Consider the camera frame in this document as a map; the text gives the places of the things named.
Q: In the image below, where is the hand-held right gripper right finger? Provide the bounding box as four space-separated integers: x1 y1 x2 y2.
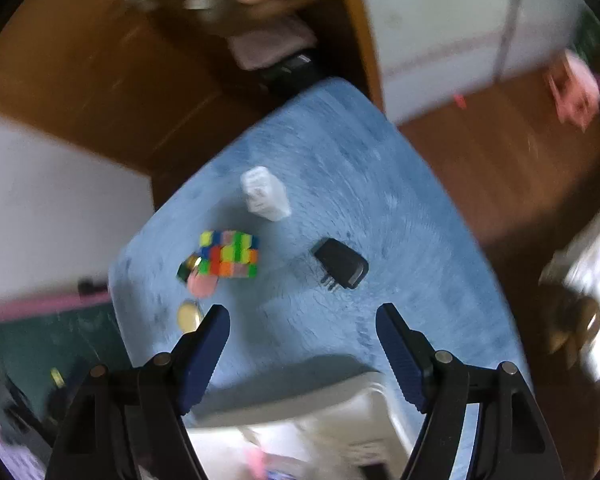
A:
375 303 566 480

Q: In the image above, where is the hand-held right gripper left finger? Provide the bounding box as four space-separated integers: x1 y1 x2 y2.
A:
45 304 231 480

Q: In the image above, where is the white plastic tray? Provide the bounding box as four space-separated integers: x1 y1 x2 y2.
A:
185 372 416 480

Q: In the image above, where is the black charger plug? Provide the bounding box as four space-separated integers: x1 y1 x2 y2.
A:
311 237 370 291

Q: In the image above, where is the beige eraser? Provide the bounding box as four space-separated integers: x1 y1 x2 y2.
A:
177 299 202 333

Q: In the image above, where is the peach round toy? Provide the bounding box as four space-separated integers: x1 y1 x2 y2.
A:
186 270 220 300

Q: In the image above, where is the small black toy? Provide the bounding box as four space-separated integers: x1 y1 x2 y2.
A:
176 255 203 283

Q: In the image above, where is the colourful puzzle cube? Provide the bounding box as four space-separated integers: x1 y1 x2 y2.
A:
197 230 260 279

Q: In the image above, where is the black clip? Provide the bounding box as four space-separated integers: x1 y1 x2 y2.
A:
77 277 110 297

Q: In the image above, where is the blue plush table cloth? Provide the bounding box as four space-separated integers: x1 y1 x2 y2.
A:
107 77 536 480

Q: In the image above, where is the white charger block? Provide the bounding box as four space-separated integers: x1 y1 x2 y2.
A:
240 166 291 222

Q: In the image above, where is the black box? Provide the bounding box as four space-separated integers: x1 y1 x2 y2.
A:
260 52 326 98

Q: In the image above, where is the wooden door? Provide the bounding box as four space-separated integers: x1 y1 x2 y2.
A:
0 0 331 186

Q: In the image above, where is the pink folded towel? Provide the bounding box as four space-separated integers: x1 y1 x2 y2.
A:
228 17 317 72

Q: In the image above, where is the pink plastic stool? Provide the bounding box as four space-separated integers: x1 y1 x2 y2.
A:
545 50 600 133

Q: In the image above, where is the floral wardrobe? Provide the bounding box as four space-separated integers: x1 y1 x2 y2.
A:
352 0 600 126

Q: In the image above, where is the wooden shelf unit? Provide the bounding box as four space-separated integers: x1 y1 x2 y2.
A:
145 0 386 111

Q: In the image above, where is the green bag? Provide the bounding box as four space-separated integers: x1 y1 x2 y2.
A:
575 10 600 61

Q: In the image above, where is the green chalkboard pink frame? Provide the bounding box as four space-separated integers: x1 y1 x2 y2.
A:
0 290 131 461

